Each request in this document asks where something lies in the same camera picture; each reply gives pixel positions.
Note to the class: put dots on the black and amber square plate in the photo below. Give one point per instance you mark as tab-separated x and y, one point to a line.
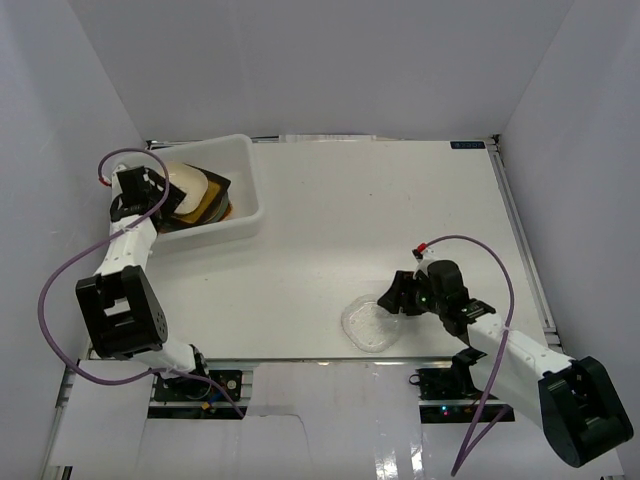
218	187

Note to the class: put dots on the white plastic bin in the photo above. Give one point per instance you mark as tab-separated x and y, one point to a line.
232	157

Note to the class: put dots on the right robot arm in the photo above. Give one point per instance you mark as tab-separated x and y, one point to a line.
573	401

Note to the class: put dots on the beige square bowl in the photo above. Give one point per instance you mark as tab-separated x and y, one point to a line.
191	181

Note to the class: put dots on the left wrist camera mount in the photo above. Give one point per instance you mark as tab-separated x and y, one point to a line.
110	180

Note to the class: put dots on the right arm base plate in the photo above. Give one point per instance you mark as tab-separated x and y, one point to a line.
443	399

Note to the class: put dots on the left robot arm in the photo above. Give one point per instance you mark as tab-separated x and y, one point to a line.
123	316

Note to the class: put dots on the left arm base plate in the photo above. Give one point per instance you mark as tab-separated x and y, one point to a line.
180	399

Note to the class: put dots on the aluminium table frame rail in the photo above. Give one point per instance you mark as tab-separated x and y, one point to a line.
544	313

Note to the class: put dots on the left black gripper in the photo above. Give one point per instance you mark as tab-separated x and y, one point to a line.
163	201

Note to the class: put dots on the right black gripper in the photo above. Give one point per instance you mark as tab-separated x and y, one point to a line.
393	298

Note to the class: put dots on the blue label sticker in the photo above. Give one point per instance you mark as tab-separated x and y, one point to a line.
467	145

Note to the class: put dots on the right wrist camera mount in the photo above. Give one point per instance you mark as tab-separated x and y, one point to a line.
424	256

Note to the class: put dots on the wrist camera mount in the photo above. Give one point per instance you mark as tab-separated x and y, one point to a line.
110	180
424	256

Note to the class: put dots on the teal round plate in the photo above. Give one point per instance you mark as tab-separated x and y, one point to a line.
205	216

